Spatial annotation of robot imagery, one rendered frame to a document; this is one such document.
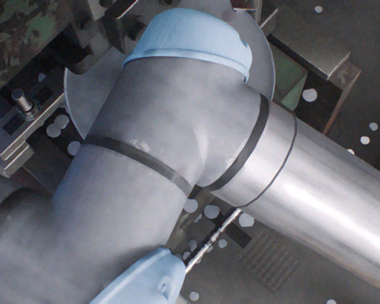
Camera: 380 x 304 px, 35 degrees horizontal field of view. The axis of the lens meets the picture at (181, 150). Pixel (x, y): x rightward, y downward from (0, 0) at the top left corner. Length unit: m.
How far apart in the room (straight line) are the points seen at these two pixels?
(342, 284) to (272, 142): 1.20
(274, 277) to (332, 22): 0.79
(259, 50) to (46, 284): 0.58
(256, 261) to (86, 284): 1.07
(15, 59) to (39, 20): 0.04
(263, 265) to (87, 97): 0.70
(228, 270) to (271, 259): 0.19
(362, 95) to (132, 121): 1.40
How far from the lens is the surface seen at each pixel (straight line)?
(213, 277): 1.54
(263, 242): 1.39
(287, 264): 1.39
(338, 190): 0.40
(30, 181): 0.99
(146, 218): 0.34
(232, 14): 0.87
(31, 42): 0.53
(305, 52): 1.01
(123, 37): 0.68
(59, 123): 0.91
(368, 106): 1.71
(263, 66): 0.83
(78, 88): 0.84
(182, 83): 0.36
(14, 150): 0.88
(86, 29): 0.59
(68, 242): 0.34
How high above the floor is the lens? 1.53
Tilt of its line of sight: 71 degrees down
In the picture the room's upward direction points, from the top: 10 degrees counter-clockwise
